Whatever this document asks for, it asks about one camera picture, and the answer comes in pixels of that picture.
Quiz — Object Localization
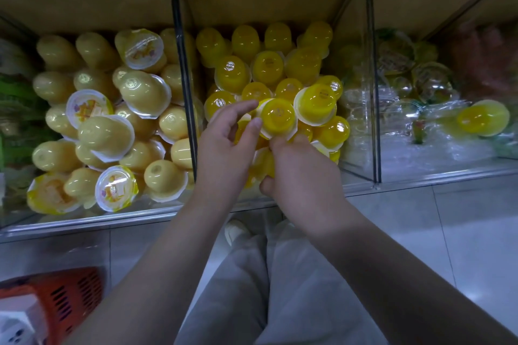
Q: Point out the light grey shorts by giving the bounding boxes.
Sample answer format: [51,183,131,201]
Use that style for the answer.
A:
[174,223,390,345]

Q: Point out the person's left hand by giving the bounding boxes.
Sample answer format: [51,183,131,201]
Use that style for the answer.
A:
[193,98,265,211]

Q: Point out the person's right forearm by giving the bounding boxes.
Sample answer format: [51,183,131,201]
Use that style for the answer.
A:
[311,210,518,345]

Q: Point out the person's left forearm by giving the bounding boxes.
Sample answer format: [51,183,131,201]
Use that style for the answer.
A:
[69,195,244,345]

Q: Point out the single yellow jelly cup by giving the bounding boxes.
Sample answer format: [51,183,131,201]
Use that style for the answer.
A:
[257,98,301,141]

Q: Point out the pile of pastel jelly cups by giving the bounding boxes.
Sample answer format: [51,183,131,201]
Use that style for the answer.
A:
[340,29,513,160]

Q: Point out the person's right hand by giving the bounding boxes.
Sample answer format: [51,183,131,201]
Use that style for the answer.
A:
[259,134,355,234]

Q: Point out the light shoe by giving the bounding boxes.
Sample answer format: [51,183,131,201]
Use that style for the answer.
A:
[222,219,252,246]

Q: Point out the pile of pale yellow jelly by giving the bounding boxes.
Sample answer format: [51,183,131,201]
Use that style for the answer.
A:
[26,27,203,216]

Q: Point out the green juice pouches pile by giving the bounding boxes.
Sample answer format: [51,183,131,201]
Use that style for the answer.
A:
[0,37,42,204]

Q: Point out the pile of yellow jelly cups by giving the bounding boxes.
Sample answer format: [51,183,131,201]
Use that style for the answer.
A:
[194,19,353,188]

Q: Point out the dark red object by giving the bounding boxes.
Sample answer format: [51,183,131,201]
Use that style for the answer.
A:
[0,268,106,345]

